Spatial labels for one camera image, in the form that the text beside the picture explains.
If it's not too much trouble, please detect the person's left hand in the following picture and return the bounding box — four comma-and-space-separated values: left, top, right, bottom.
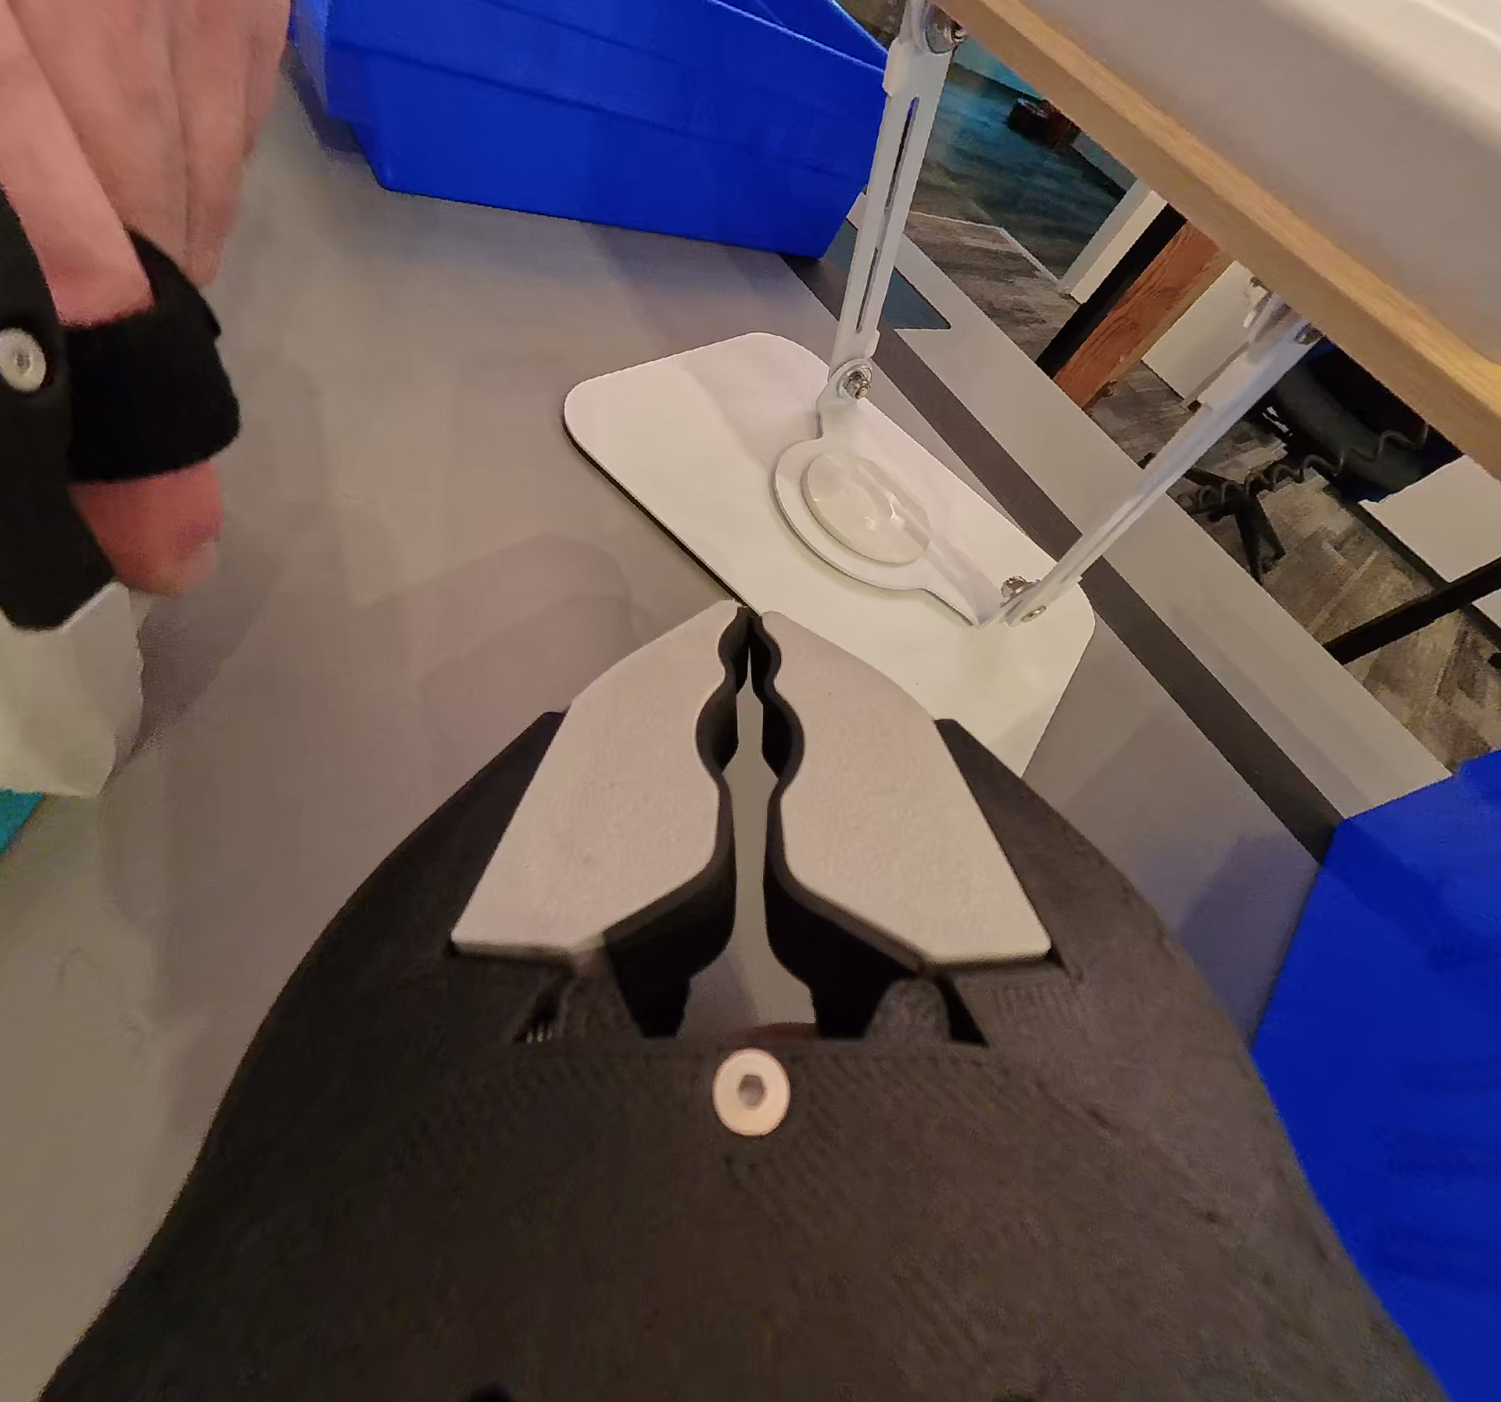
0, 0, 293, 597

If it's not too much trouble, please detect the blue plastic bin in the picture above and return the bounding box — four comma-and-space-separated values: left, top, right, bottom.
1248, 751, 1501, 1402
280, 0, 888, 260

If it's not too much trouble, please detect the instruction board on stand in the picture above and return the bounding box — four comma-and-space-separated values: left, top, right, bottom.
561, 0, 1501, 775

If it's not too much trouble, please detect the grey desk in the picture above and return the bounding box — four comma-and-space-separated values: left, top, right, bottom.
0, 65, 1448, 1402

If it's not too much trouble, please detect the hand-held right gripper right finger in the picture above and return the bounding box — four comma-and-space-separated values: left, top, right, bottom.
753, 610, 1054, 1040

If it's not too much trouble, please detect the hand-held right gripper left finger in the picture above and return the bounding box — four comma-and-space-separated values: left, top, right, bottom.
448, 600, 753, 1040

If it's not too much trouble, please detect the wooden pillar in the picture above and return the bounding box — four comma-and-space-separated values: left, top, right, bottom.
1052, 223, 1229, 410

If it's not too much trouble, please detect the black wheeled office chair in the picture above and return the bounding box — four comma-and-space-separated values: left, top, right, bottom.
1172, 364, 1434, 585

